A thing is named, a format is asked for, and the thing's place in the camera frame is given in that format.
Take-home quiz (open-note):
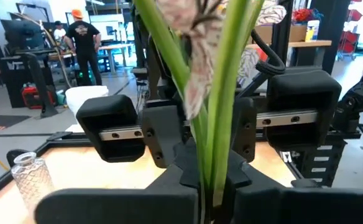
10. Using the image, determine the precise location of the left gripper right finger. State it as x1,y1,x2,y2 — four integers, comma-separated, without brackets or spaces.
227,151,363,224

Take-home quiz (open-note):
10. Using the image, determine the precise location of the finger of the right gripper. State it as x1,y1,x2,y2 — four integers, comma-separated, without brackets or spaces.
232,97,257,163
141,105,184,169

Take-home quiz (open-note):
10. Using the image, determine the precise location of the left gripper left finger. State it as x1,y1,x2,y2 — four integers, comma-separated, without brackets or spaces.
34,139,201,224

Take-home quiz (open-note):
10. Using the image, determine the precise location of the white artificial flower spray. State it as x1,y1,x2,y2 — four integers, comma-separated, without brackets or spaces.
133,0,266,224

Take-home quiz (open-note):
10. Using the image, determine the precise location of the clear textured glass vase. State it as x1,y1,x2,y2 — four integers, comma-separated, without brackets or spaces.
10,151,55,215

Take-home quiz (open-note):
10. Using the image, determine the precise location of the wooden shelf board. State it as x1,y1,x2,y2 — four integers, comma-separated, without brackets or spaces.
246,39,333,50

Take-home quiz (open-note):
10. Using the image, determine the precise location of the cardboard box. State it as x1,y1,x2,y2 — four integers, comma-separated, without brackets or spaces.
255,24,308,44

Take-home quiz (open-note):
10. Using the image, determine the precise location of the white bottle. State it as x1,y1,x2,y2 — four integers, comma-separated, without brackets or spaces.
305,20,321,43

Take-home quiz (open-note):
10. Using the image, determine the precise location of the red cart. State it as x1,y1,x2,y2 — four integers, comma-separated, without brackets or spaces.
336,9,361,62

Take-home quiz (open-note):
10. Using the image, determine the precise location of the white container with red label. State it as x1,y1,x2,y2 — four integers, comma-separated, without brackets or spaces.
65,85,110,116

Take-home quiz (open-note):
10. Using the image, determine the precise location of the leaf print fabric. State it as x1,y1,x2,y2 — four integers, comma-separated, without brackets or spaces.
236,0,288,88

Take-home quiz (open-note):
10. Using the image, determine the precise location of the tan top table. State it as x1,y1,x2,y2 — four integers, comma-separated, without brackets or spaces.
99,43,134,74

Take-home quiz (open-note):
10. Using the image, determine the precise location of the person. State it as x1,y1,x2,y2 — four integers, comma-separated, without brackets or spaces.
63,9,103,86
52,20,68,43

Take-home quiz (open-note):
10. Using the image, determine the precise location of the black stand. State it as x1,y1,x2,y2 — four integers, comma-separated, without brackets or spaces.
22,52,60,119

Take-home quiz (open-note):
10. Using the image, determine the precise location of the red equipment case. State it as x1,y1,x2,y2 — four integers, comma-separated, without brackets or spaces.
21,86,48,110

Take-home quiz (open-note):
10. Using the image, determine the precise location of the black floor mat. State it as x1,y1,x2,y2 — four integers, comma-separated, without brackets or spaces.
0,114,32,127

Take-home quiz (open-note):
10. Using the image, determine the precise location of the black monitor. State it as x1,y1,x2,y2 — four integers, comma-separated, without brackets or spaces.
0,19,45,52

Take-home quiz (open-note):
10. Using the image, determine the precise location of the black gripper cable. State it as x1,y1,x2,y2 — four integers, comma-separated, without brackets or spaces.
250,29,287,76

